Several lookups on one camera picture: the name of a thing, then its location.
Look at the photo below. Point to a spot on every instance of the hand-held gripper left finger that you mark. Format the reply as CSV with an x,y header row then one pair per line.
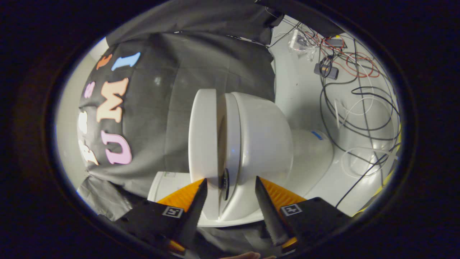
x,y
196,216

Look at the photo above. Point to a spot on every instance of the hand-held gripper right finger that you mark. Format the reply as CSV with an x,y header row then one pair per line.
x,y
269,216

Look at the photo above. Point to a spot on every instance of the white toilet lid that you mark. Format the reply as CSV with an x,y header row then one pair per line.
x,y
203,136

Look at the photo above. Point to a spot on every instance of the white ceramic toilet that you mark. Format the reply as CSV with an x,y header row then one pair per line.
x,y
266,136

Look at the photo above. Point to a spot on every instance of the white toilet seat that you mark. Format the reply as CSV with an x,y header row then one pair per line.
x,y
233,126

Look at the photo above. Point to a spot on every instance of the black backdrop cloth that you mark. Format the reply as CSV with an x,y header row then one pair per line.
x,y
179,72

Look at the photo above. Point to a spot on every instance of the black power adapter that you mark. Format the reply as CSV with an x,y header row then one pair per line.
x,y
327,71

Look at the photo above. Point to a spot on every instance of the clear plastic bag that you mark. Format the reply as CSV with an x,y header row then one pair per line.
x,y
300,43

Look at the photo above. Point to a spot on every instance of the black equipment box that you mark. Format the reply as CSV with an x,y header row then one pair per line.
x,y
309,18

